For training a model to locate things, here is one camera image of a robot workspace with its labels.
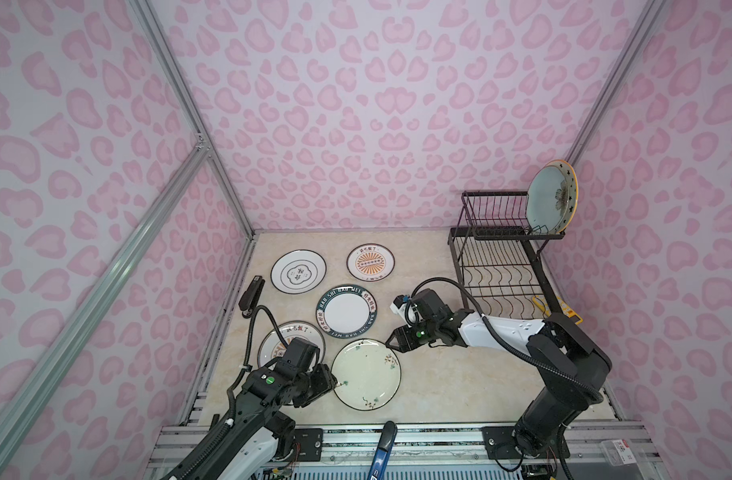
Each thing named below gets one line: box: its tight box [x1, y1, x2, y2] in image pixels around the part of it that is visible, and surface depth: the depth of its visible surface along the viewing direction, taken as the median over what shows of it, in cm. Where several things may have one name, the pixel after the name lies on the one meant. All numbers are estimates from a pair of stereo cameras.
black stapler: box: [238, 275, 266, 319], surface depth 102 cm
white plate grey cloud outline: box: [270, 249, 328, 295], surface depth 109 cm
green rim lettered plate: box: [315, 284, 378, 339], surface depth 100 cm
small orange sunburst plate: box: [346, 243, 396, 282], surface depth 112 cm
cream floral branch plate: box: [331, 338, 402, 412], surface depth 86 cm
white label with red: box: [611, 439, 637, 465], surface depth 72 cm
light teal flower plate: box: [526, 165, 568, 232], surface depth 89 cm
